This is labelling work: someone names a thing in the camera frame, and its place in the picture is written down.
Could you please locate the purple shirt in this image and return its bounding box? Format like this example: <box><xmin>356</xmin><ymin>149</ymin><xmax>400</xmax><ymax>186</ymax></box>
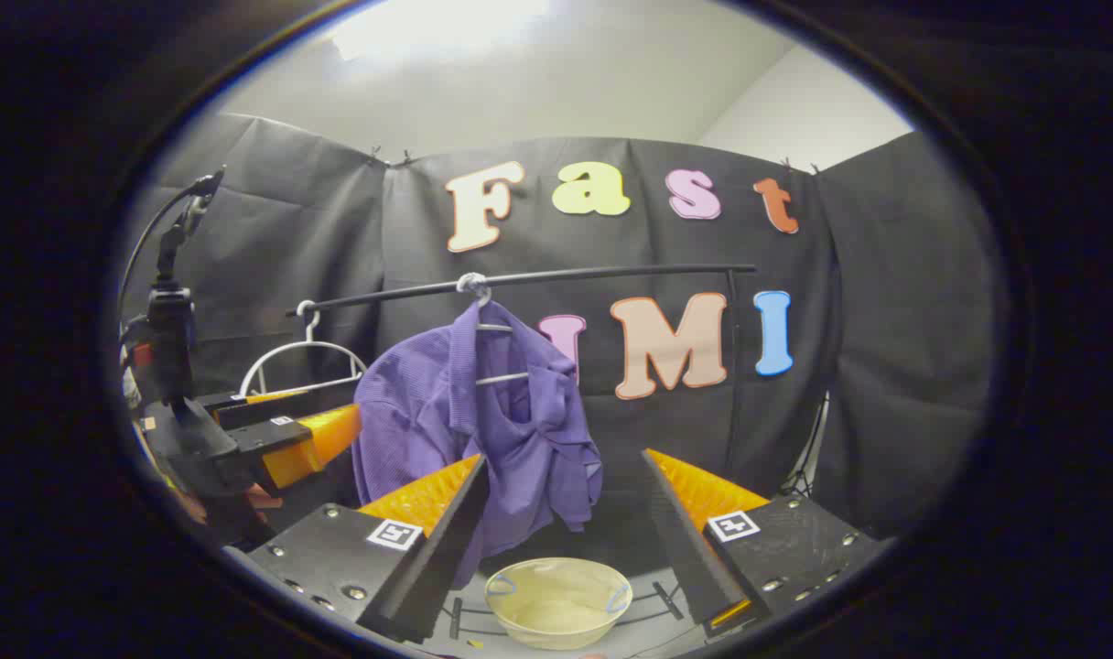
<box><xmin>351</xmin><ymin>300</ymin><xmax>605</xmax><ymax>587</ymax></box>

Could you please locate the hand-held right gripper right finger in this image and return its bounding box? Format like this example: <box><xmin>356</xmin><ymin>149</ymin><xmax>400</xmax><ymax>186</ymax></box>
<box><xmin>642</xmin><ymin>448</ymin><xmax>878</xmax><ymax>639</ymax></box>

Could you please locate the black tripod stand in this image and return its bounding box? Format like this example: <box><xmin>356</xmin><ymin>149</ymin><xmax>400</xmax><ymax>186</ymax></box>
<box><xmin>781</xmin><ymin>394</ymin><xmax>832</xmax><ymax>500</ymax></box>

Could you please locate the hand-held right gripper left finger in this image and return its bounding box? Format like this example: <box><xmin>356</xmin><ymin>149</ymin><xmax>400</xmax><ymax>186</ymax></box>
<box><xmin>245</xmin><ymin>453</ymin><xmax>491</xmax><ymax>644</ymax></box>

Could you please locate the white clothes hanger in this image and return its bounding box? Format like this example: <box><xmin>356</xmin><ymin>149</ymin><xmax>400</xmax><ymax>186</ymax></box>
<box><xmin>238</xmin><ymin>300</ymin><xmax>368</xmax><ymax>399</ymax></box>
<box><xmin>456</xmin><ymin>272</ymin><xmax>535</xmax><ymax>385</ymax></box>

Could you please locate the black clothes rack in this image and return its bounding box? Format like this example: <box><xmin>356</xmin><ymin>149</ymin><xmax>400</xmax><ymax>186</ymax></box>
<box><xmin>286</xmin><ymin>264</ymin><xmax>759</xmax><ymax>642</ymax></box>

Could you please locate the beige laundry hamper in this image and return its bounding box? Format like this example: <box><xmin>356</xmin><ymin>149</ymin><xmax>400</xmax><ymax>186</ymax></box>
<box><xmin>483</xmin><ymin>556</ymin><xmax>632</xmax><ymax>651</ymax></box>

